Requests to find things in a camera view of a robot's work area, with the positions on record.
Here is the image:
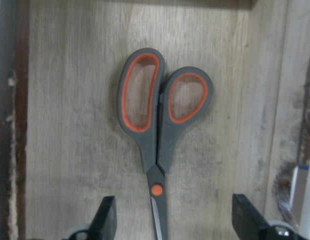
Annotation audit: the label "light wooden drawer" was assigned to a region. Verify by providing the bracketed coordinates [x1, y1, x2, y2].
[0, 0, 310, 240]

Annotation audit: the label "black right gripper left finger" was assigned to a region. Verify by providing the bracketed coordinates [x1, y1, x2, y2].
[62, 196, 117, 240]

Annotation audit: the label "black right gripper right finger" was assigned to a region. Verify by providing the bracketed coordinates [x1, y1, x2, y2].
[232, 194, 304, 240]

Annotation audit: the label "grey orange scissors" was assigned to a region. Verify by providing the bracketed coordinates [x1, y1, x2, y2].
[117, 48, 214, 240]

